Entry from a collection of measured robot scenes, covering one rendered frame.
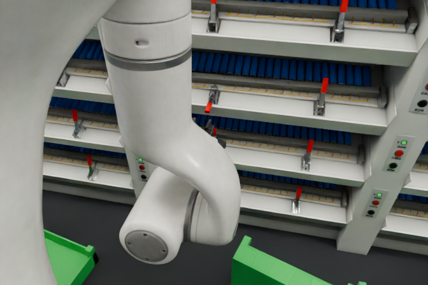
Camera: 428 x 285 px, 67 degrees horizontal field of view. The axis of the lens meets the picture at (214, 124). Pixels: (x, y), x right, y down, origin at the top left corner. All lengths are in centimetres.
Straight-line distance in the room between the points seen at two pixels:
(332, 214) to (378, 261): 23
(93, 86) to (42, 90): 78
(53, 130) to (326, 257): 98
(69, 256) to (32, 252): 101
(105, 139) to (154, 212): 64
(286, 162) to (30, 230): 81
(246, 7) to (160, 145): 48
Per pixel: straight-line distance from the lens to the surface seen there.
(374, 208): 107
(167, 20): 31
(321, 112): 84
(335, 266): 121
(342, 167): 99
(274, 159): 96
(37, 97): 19
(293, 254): 119
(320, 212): 112
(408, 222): 119
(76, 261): 123
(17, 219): 22
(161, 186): 49
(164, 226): 45
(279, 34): 75
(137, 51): 31
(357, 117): 86
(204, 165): 39
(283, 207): 110
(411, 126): 89
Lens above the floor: 100
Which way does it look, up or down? 38 degrees down
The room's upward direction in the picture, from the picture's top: straight up
